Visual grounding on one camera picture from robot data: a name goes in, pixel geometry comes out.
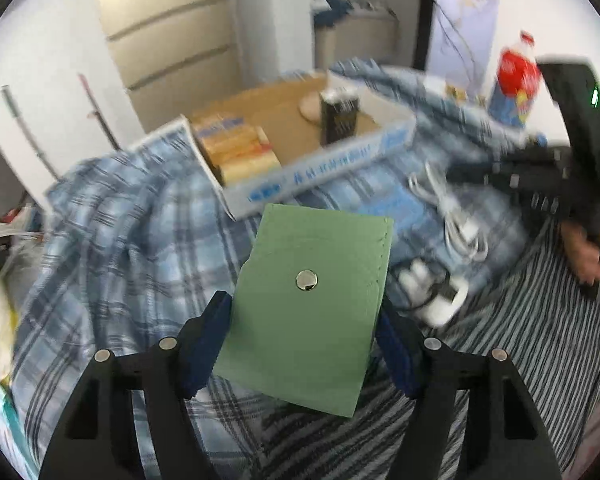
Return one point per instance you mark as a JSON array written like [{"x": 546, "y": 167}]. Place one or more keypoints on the red labelled soda bottle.
[{"x": 516, "y": 83}]

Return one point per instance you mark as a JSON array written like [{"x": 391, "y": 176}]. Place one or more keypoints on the gold blue snack pack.
[{"x": 460, "y": 94}]

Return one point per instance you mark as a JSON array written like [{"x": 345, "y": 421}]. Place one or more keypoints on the red and gold carton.
[{"x": 238, "y": 153}]

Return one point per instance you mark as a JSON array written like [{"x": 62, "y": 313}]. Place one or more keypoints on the dark red broom handle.
[{"x": 96, "y": 113}]

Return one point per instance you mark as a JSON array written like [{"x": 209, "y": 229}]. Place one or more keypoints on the round tan silicone disc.
[{"x": 311, "y": 108}]

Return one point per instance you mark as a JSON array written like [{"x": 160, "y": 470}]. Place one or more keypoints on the beige bathroom vanity cabinet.
[{"x": 370, "y": 35}]

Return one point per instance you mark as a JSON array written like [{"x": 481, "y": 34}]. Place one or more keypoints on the white earbuds with black cord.
[{"x": 434, "y": 293}]

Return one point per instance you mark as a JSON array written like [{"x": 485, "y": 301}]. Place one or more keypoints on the beige three-door refrigerator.
[{"x": 173, "y": 56}]

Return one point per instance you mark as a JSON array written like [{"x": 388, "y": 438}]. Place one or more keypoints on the grey mop handle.
[{"x": 15, "y": 111}]

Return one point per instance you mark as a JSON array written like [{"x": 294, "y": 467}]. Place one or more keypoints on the blue plaid cloth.
[{"x": 138, "y": 242}]

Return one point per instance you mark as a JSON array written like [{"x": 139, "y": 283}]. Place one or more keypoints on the yellow blue packet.
[{"x": 225, "y": 127}]

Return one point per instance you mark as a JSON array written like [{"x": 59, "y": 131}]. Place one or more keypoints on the striped grey cloth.
[{"x": 536, "y": 313}]

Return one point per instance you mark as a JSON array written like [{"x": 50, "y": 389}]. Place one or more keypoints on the small black box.
[{"x": 339, "y": 113}]

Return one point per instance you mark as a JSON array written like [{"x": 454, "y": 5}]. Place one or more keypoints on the green card pouch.
[{"x": 305, "y": 307}]

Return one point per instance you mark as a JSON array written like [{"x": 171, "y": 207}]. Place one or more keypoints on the shallow cardboard box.
[{"x": 382, "y": 128}]

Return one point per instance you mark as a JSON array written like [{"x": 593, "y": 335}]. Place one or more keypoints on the blue cloth on vanity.
[{"x": 337, "y": 10}]

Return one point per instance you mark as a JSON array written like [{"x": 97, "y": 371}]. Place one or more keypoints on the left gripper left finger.
[{"x": 96, "y": 437}]

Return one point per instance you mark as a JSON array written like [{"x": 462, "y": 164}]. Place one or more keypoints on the small blue booklet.
[{"x": 10, "y": 428}]

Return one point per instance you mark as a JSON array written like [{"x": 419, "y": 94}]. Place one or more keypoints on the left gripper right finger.
[{"x": 504, "y": 436}]

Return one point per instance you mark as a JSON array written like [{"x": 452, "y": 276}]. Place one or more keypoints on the person's right hand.
[{"x": 583, "y": 256}]

